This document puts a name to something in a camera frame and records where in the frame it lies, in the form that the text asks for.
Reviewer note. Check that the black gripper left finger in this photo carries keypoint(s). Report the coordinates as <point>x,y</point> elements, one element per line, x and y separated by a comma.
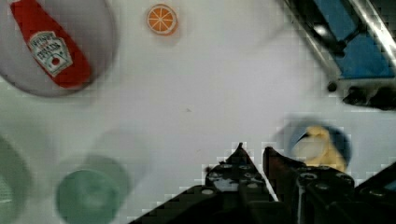
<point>237,169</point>

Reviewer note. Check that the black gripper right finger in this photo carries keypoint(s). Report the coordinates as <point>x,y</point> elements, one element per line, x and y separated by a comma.
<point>306,191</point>

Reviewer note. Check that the black toaster oven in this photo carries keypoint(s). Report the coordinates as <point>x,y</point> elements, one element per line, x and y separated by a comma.
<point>354,41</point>

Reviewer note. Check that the yellow peeled banana toy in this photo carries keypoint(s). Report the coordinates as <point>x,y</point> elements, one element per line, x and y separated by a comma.
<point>317,149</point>

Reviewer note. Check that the blue bowl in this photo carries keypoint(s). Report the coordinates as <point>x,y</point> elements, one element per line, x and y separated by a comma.
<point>295,129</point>

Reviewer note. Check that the green cup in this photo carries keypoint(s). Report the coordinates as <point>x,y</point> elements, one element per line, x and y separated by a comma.
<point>93,192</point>

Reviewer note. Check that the orange slice toy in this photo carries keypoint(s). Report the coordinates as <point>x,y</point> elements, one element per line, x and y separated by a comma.
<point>162,20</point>

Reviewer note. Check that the red ketchup bottle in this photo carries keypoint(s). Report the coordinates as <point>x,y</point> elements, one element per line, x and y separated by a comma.
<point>54,50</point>

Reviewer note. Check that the grey round plate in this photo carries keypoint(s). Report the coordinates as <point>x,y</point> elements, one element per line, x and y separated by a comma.
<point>89,22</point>

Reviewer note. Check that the green oval dish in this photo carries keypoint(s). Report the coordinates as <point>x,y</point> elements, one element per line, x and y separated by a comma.
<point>15,182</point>

